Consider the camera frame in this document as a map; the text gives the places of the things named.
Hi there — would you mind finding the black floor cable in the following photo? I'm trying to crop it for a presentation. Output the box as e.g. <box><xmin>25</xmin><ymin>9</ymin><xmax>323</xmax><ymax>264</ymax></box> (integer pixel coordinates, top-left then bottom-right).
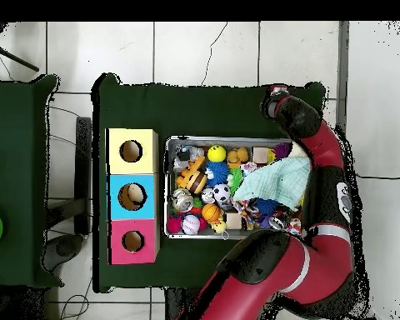
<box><xmin>357</xmin><ymin>174</ymin><xmax>400</xmax><ymax>182</ymax></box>

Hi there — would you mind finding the black and white soccer ball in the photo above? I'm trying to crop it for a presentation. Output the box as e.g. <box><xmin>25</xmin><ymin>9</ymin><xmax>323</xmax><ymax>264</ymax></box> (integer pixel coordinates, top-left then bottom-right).
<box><xmin>212</xmin><ymin>183</ymin><xmax>232</xmax><ymax>205</ymax></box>

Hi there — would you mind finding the white baseball with red stitching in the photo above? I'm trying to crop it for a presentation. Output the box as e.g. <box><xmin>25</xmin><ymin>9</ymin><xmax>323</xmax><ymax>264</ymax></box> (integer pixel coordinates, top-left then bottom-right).
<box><xmin>180</xmin><ymin>214</ymin><xmax>201</xmax><ymax>235</ymax></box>

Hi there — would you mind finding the wooden box with three holes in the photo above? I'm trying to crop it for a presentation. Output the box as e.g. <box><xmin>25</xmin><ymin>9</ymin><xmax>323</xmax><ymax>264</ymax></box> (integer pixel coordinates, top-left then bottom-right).
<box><xmin>106</xmin><ymin>127</ymin><xmax>161</xmax><ymax>266</ymax></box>

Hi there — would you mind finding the wire mesh bin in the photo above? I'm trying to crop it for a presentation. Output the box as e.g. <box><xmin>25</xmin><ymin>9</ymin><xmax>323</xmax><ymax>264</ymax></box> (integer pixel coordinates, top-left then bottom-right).
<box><xmin>164</xmin><ymin>134</ymin><xmax>313</xmax><ymax>242</ymax></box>

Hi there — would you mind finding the black tripod leg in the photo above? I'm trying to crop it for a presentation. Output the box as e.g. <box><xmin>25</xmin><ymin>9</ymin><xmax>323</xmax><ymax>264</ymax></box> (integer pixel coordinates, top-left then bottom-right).
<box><xmin>0</xmin><ymin>41</ymin><xmax>40</xmax><ymax>73</ymax></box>

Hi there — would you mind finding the mint green knitted cloth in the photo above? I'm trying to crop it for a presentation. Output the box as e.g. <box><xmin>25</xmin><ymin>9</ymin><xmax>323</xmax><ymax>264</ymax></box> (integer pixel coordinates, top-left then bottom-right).
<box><xmin>232</xmin><ymin>156</ymin><xmax>312</xmax><ymax>210</ymax></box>

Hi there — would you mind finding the yellow smiley ball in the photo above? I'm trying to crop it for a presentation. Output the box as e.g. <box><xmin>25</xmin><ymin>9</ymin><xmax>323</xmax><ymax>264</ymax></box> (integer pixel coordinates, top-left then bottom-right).
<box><xmin>207</xmin><ymin>144</ymin><xmax>227</xmax><ymax>163</ymax></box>

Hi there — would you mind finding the small orange basketball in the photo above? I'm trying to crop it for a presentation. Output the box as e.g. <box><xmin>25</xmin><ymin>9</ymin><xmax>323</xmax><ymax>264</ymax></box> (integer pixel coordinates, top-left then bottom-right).
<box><xmin>201</xmin><ymin>203</ymin><xmax>222</xmax><ymax>223</ymax></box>

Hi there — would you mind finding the small wooden cube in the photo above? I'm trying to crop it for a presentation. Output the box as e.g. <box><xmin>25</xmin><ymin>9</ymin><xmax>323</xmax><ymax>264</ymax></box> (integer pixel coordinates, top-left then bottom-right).
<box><xmin>225</xmin><ymin>212</ymin><xmax>243</xmax><ymax>230</ymax></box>
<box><xmin>252</xmin><ymin>147</ymin><xmax>270</xmax><ymax>164</ymax></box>

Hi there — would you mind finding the yellow duck plush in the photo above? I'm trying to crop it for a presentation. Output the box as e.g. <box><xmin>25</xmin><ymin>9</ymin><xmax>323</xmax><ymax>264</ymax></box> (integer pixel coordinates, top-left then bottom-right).
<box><xmin>211</xmin><ymin>217</ymin><xmax>229</xmax><ymax>239</ymax></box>

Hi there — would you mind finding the blue fuzzy puffer ball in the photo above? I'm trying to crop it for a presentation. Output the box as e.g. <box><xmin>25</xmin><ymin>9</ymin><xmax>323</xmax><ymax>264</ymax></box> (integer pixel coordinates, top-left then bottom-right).
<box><xmin>205</xmin><ymin>161</ymin><xmax>230</xmax><ymax>188</ymax></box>

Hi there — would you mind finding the dark green side table cloth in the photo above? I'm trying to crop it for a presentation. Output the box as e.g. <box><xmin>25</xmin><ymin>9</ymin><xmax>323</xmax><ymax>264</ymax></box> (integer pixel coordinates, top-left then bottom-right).
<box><xmin>0</xmin><ymin>73</ymin><xmax>65</xmax><ymax>289</ymax></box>

